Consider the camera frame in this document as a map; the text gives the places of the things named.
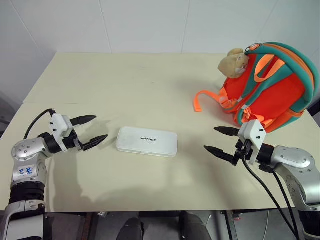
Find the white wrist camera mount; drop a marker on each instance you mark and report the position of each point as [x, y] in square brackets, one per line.
[58, 122]
[252, 135]

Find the beige plush toy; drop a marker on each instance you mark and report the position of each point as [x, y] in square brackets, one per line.
[232, 63]

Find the dark object at wall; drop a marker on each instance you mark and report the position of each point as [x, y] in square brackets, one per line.
[315, 100]

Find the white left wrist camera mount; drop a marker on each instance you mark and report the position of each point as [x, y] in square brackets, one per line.
[58, 122]

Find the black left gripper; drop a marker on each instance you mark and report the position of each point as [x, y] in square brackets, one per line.
[71, 142]

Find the white rectangular case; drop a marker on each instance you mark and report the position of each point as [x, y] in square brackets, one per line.
[147, 141]

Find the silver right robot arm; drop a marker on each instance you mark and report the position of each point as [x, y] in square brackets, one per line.
[292, 160]

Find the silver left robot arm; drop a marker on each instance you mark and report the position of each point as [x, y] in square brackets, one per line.
[25, 150]

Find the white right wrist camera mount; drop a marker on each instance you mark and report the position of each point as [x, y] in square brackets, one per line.
[252, 135]

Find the grey metal table leg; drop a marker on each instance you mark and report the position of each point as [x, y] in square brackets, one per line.
[230, 225]

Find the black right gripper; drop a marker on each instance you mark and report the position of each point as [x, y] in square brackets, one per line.
[243, 151]

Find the dark rounded shape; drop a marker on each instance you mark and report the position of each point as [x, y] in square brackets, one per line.
[135, 229]
[194, 226]

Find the orange and teal backpack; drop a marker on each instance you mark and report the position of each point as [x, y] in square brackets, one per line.
[275, 90]

